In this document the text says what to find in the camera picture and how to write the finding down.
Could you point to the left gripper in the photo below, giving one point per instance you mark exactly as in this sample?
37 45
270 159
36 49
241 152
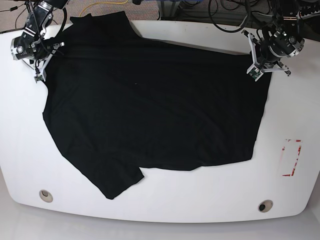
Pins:
267 53

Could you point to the right table grommet hole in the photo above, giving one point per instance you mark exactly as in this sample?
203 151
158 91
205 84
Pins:
265 206

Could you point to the red tape rectangle marking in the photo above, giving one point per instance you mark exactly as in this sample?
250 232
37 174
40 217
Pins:
289 157

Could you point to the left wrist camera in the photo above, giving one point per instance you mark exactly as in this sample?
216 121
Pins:
254 72

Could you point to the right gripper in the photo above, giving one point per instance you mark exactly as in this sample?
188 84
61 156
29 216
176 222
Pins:
35 54

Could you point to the table grommet hole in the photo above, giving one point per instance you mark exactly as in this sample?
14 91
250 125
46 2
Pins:
265 206
45 196

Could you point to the black tripod stand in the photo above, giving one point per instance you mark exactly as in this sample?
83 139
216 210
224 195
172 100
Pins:
13 15

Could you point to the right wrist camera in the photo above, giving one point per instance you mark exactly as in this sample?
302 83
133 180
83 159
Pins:
40 77

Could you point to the left table grommet hole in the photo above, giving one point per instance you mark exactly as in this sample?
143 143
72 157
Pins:
45 196

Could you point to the black t-shirt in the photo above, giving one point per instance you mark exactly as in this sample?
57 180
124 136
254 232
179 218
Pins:
117 103

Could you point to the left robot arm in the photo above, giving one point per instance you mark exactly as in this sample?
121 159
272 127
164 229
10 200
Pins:
289 15

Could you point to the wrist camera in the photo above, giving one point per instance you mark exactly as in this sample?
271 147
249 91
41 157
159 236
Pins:
40 77
254 72

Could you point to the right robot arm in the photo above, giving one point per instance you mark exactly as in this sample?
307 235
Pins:
41 16

